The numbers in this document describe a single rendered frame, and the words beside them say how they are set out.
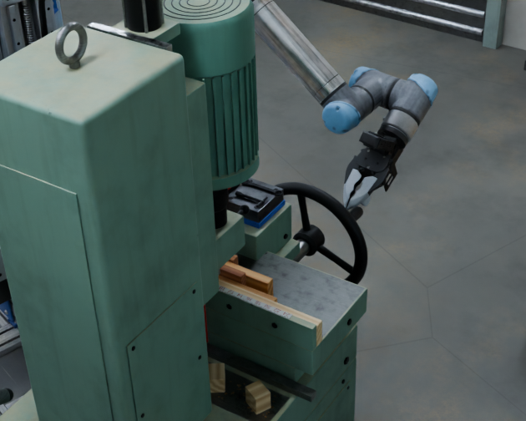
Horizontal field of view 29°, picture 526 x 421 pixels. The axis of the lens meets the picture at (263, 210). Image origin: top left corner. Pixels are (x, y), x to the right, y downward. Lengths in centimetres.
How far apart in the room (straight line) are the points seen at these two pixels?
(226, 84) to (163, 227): 26
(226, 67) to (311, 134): 259
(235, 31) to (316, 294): 60
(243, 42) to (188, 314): 45
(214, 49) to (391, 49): 332
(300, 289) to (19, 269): 62
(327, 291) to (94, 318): 59
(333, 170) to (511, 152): 72
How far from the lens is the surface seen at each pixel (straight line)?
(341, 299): 195
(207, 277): 176
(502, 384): 310
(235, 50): 160
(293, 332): 183
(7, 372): 290
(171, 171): 149
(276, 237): 208
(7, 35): 247
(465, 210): 377
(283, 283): 198
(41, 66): 145
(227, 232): 184
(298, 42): 226
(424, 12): 507
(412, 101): 230
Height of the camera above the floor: 216
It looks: 35 degrees down
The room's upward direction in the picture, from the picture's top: 2 degrees counter-clockwise
